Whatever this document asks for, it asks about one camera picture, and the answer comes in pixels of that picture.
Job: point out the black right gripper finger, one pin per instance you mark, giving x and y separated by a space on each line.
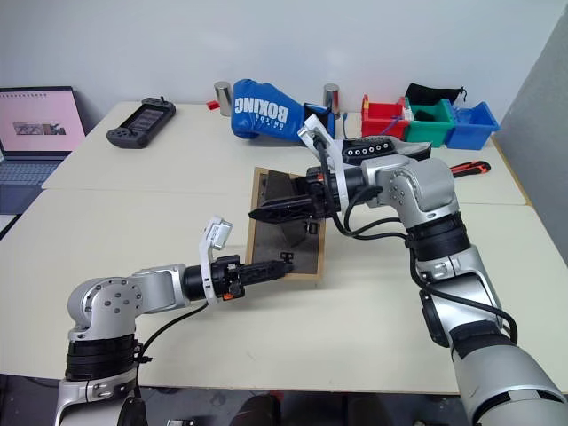
279 215
288 202

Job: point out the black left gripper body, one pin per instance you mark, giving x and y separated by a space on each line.
228 277

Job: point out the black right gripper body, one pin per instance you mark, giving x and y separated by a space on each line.
320 195

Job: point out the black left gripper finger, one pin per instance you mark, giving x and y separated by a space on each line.
266 266
264 278

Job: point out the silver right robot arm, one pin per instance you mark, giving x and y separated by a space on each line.
421 191

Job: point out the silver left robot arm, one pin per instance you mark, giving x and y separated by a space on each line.
111 302

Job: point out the black device with round holes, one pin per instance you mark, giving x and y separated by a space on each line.
377 148

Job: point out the red plastic bin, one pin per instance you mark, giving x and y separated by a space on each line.
377 120

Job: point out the blue boxing glove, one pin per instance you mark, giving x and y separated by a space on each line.
262 111

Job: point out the silver metal cylinder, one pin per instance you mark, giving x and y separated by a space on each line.
332 98
223 98

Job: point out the purple pen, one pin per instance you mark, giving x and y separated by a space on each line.
391 126

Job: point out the small red block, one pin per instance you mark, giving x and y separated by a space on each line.
214 105

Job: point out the green plastic bin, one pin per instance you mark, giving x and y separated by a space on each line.
428 128

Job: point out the dark rounded shape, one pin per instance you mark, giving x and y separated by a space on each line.
259 410

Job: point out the orange black utility knife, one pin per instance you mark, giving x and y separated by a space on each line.
470 168

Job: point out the blue plastic bin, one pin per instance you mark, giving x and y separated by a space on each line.
472 128

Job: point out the black handheld game controller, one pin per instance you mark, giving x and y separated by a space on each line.
139 122

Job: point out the grey partition panel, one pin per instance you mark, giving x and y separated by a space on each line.
539 133

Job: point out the open laptop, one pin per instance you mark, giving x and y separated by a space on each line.
35 133

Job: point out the wooden picture frame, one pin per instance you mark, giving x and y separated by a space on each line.
270 246

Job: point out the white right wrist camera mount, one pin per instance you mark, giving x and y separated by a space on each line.
339 186

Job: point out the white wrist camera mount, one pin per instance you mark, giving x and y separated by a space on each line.
339 186
216 234

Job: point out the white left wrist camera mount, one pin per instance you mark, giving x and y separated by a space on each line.
216 234

